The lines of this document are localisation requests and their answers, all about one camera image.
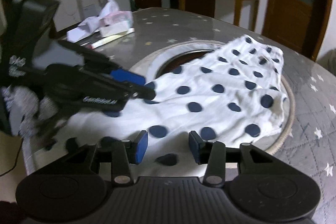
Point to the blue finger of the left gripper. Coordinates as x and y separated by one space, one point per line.
131 90
126 75

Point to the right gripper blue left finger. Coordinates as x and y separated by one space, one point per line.
138 147

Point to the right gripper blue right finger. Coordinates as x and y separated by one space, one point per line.
199 148

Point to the white navy polka dot pants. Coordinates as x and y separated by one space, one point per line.
231 95

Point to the left gloved hand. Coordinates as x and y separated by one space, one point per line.
26 115

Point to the tissue pack pink white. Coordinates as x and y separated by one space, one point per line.
96 31

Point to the grey star quilted table cover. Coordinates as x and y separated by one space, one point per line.
308 142

